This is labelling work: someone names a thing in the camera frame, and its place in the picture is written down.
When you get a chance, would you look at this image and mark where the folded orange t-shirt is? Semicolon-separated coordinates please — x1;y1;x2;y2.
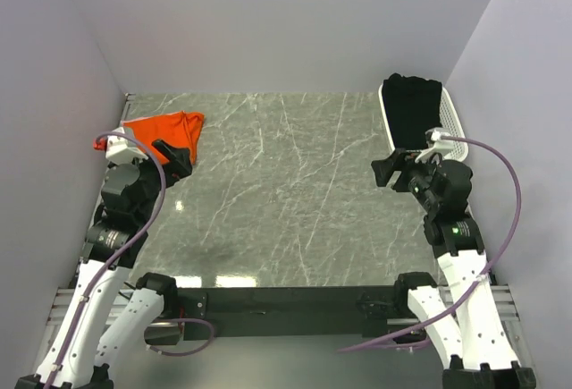
122;111;205;165

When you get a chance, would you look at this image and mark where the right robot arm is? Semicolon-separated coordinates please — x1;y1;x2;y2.
371;149;537;388

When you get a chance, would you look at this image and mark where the white perforated plastic basket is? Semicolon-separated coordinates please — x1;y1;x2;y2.
378;84;468;162

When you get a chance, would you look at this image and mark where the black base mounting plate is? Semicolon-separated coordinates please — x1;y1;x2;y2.
160;286;417;339

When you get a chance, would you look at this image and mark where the aluminium frame rail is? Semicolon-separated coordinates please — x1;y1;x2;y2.
48;285;520;326

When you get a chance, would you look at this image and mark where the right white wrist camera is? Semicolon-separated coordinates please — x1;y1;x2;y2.
416;127;454;163

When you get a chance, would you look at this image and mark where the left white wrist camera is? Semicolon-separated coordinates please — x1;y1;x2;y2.
93;135;147;165

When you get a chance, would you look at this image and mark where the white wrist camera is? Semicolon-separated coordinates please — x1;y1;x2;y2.
416;127;454;163
93;135;147;165

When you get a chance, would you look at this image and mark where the black t-shirt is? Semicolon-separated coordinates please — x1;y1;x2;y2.
382;73;442;150

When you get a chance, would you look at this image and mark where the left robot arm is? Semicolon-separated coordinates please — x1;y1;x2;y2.
16;133;192;388

